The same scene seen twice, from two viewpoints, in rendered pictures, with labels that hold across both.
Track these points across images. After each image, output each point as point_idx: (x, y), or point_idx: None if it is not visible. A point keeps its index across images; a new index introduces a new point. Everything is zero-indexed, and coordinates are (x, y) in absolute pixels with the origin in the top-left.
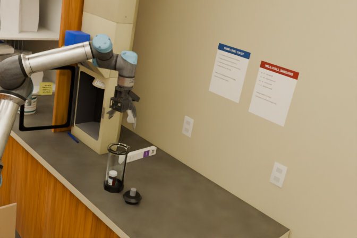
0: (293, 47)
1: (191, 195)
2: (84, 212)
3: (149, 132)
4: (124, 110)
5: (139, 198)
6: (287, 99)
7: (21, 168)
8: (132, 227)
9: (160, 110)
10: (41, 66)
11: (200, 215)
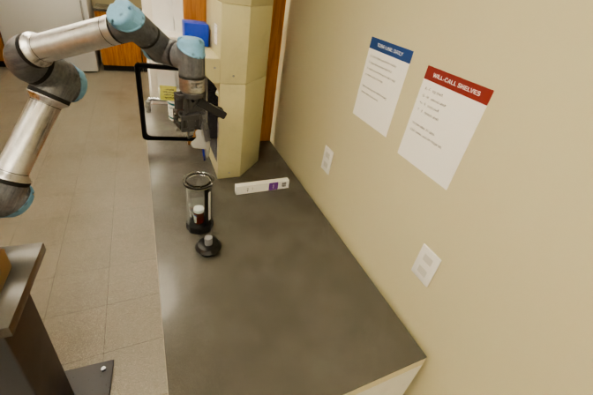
0: (491, 34)
1: (297, 257)
2: None
3: (295, 159)
4: (190, 130)
5: (213, 251)
6: (461, 142)
7: None
8: (177, 294)
9: (304, 133)
10: (46, 50)
11: (288, 295)
